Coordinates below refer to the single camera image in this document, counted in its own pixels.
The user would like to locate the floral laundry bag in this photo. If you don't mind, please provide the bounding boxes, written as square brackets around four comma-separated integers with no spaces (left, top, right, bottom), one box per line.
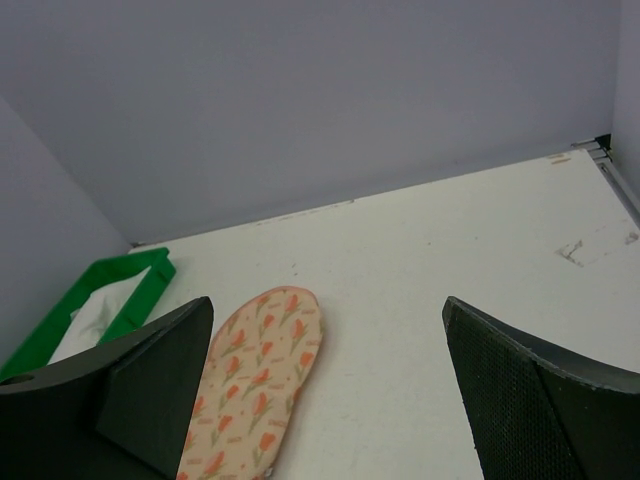
[177,286,324,479]

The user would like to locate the white bra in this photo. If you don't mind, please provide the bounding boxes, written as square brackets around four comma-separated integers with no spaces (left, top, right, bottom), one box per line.
[48,267,150,365]

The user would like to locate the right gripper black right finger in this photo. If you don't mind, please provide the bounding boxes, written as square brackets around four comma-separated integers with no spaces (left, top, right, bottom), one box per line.
[442,297,639,479]

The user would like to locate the green plastic tray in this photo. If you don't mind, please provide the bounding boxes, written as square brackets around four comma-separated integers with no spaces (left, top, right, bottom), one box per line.
[1,247,176,380]

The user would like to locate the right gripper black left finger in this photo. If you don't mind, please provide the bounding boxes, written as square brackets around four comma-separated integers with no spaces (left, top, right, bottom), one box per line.
[1,297,214,479]

